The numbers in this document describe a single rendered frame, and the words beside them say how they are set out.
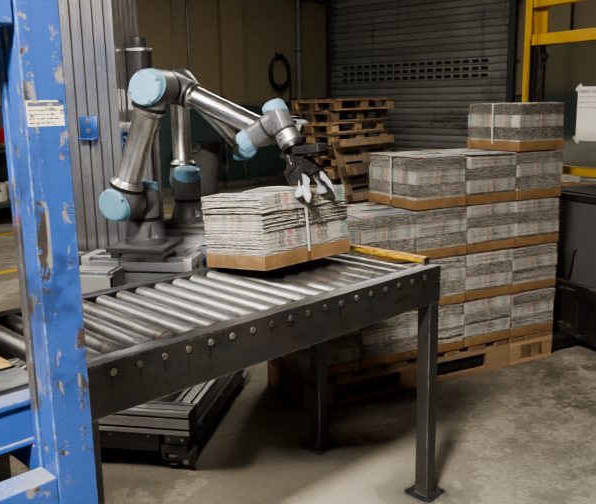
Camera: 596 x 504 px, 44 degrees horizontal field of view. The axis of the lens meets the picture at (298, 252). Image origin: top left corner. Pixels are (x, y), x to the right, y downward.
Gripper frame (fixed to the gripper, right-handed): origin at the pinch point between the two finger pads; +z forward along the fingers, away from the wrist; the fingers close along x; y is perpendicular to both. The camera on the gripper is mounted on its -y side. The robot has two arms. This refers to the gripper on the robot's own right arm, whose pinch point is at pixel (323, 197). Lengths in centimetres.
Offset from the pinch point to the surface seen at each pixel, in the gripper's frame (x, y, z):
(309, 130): -525, 453, -283
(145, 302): 55, 25, 11
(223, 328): 56, -4, 31
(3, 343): 95, 24, 13
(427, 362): -27, 15, 57
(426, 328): -28, 9, 47
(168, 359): 72, -3, 33
